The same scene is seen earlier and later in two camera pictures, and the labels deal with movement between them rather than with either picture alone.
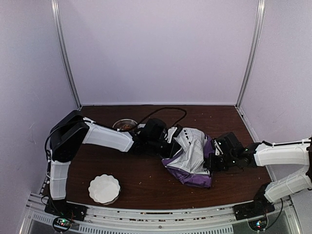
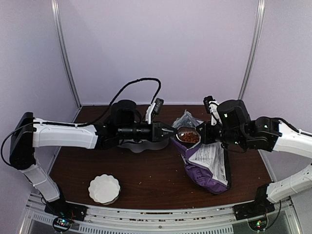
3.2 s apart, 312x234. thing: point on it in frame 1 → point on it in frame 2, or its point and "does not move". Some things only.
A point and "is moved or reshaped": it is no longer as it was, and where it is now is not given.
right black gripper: x=210 y=165 → x=206 y=138
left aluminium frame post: x=55 y=7 does not move
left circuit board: x=61 y=224 does not move
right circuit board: x=258 y=224 does not move
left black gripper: x=175 y=146 → x=157 y=132
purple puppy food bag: x=187 y=164 is moved or reshaped
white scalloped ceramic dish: x=104 y=189 does not move
